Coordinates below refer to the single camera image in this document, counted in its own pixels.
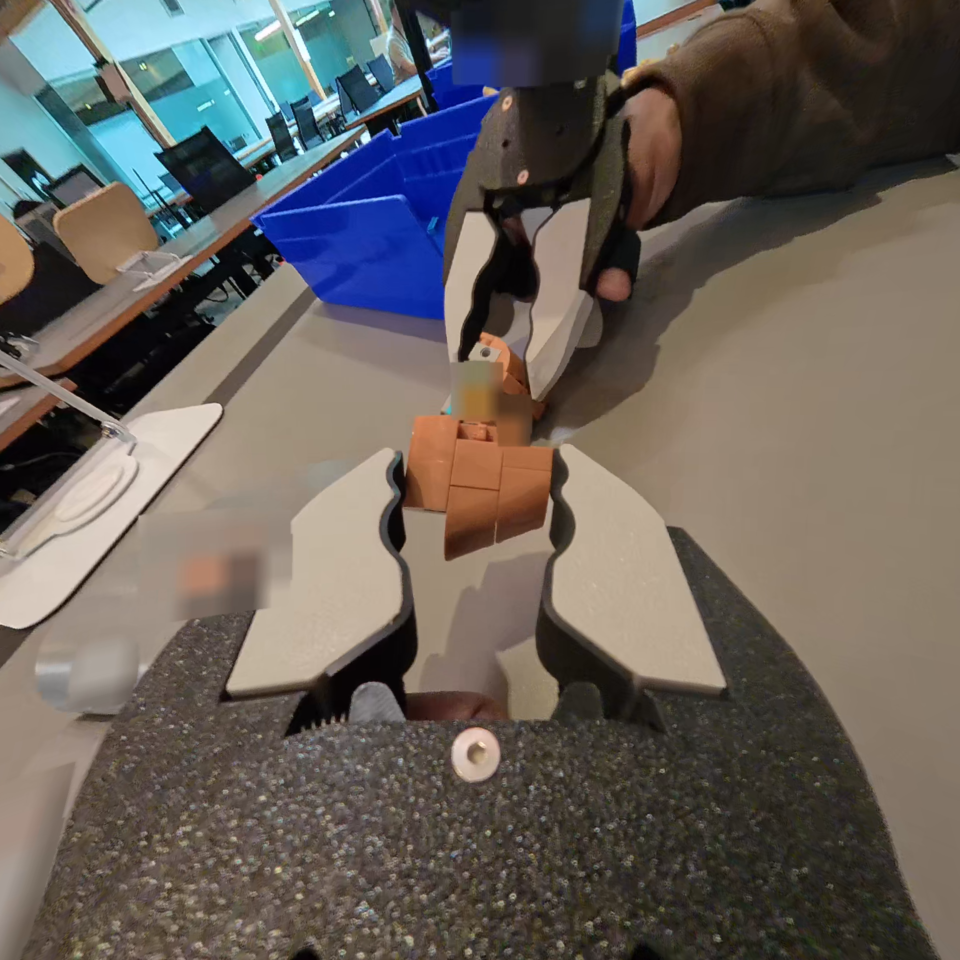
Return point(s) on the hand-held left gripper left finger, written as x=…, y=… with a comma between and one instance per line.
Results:
x=330, y=592

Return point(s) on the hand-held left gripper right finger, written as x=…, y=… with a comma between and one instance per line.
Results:
x=630, y=592

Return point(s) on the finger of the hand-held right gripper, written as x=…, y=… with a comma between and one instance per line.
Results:
x=562, y=300
x=465, y=277

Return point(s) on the blue plastic bin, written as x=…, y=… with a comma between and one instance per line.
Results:
x=450, y=94
x=352, y=240

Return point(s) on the brown toy brick assembly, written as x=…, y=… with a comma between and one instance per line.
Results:
x=480, y=480

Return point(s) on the person's right hand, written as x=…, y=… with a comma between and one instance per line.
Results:
x=652, y=157

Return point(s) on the row of black office chairs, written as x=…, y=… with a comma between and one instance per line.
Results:
x=330, y=105

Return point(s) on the white stand with flat base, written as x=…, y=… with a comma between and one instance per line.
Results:
x=150, y=465

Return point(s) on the long brown-edged table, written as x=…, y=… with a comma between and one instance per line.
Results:
x=225, y=217

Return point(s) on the plywood chair back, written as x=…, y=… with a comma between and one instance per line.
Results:
x=105, y=232
x=11, y=262

